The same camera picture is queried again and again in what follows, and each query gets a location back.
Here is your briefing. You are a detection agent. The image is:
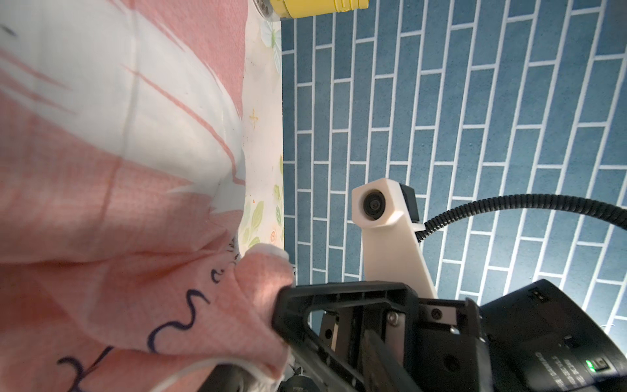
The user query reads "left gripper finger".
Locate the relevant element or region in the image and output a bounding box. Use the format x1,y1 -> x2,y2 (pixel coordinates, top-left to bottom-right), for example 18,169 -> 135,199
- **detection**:
198,364 -> 274,392

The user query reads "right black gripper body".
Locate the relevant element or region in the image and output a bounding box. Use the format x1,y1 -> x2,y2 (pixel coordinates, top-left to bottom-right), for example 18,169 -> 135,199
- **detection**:
272,279 -> 626,391

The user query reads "salmon pink feather pillow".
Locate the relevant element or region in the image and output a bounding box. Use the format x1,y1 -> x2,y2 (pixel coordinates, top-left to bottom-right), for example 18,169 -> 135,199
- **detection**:
1,1 -> 294,391

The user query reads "floral table mat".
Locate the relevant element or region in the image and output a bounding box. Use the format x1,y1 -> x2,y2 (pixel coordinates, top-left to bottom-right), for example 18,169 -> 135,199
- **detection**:
238,1 -> 284,253

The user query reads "yellow pen holder cup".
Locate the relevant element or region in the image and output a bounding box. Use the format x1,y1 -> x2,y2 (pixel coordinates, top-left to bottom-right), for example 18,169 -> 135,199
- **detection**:
252,0 -> 370,21

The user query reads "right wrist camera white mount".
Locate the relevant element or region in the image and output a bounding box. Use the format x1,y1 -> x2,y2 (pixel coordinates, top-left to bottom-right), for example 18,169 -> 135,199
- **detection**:
351,178 -> 438,299

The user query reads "black corrugated camera cable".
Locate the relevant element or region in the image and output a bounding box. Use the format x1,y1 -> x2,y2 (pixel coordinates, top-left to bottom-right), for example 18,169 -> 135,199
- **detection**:
415,193 -> 627,243

